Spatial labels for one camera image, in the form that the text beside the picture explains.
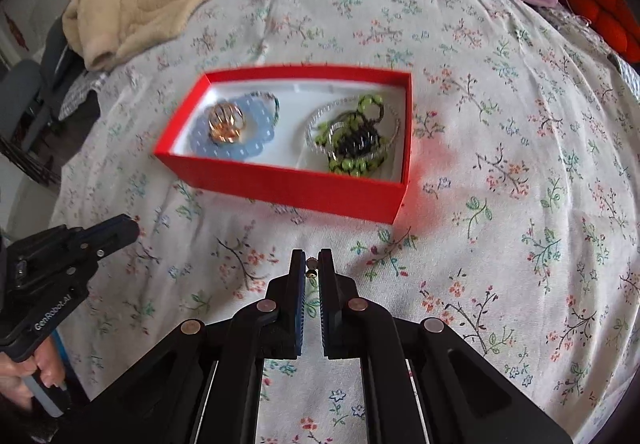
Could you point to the red jewelry box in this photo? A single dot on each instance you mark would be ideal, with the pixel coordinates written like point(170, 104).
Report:
point(250, 132)

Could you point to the orange knotted ball cushion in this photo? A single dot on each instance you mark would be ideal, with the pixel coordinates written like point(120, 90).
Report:
point(613, 21)

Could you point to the dark chair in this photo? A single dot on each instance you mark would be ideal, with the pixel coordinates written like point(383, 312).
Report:
point(48, 108)

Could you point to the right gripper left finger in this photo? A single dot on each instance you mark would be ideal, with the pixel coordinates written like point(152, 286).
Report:
point(201, 383)

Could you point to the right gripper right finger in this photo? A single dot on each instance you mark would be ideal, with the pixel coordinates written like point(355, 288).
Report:
point(421, 382)

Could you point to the person's left hand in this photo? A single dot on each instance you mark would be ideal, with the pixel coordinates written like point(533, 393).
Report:
point(45, 360)

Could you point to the gold rings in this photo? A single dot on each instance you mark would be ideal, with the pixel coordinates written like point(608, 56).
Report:
point(226, 123)

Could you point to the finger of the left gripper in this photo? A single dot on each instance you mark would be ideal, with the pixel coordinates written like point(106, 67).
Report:
point(105, 238)

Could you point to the floral bed sheet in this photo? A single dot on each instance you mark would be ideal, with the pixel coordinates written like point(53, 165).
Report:
point(471, 160)

